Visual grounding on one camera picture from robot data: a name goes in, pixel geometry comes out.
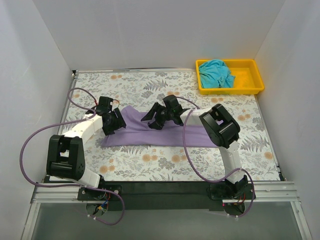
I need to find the teal t shirt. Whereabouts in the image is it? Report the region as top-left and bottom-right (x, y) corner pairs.
(198, 59), (236, 89)

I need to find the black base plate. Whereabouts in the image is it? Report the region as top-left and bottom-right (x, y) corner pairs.
(77, 181), (256, 212)

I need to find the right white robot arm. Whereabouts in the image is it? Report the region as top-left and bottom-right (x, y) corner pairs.
(141, 94), (249, 199)

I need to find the purple t shirt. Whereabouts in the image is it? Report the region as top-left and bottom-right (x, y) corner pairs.
(101, 105), (217, 148)

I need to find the yellow plastic bin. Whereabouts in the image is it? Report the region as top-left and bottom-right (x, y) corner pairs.
(195, 59), (265, 95)

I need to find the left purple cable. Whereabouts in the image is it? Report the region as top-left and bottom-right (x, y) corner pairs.
(19, 87), (126, 226)

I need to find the floral table mat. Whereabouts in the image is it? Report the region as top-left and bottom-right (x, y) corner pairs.
(65, 70), (280, 181)

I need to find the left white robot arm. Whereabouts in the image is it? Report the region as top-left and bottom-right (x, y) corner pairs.
(46, 96), (126, 200)

